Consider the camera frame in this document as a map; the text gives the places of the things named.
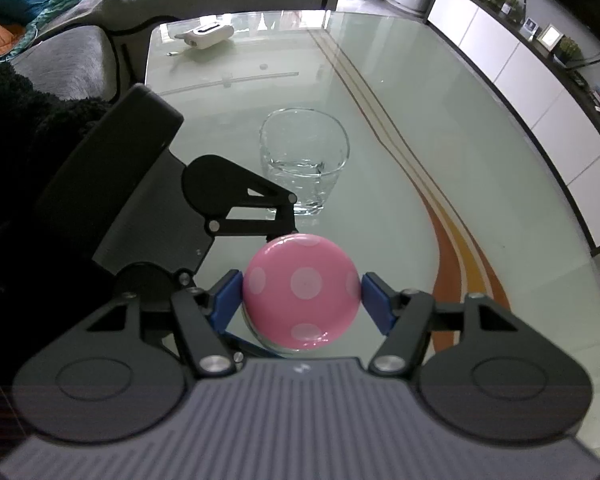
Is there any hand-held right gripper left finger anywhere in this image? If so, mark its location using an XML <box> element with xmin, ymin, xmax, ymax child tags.
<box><xmin>85</xmin><ymin>270</ymin><xmax>243</xmax><ymax>378</ymax></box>

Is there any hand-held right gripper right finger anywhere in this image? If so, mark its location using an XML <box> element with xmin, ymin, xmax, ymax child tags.
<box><xmin>361</xmin><ymin>272</ymin><xmax>522</xmax><ymax>377</ymax></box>

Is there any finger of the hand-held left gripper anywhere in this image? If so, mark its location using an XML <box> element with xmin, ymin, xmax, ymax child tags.
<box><xmin>222</xmin><ymin>329</ymin><xmax>283</xmax><ymax>361</ymax></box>
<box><xmin>207</xmin><ymin>180</ymin><xmax>297</xmax><ymax>242</ymax></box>

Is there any clear glass cup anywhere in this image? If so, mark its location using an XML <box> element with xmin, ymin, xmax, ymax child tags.
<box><xmin>259</xmin><ymin>108</ymin><xmax>350</xmax><ymax>216</ymax></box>

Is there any white handheld device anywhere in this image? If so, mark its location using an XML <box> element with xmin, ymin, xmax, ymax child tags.
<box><xmin>174</xmin><ymin>21</ymin><xmax>234</xmax><ymax>52</ymax></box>

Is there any white tv cabinet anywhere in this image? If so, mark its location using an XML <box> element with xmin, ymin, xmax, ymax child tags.
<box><xmin>426</xmin><ymin>0</ymin><xmax>600</xmax><ymax>256</ymax></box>

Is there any potted plant in dark pot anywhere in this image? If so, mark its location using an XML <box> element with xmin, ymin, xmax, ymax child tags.
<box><xmin>555</xmin><ymin>36</ymin><xmax>583</xmax><ymax>68</ymax></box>

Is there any white photo frame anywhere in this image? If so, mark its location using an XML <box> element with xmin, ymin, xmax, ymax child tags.
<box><xmin>536</xmin><ymin>24</ymin><xmax>565</xmax><ymax>52</ymax></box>

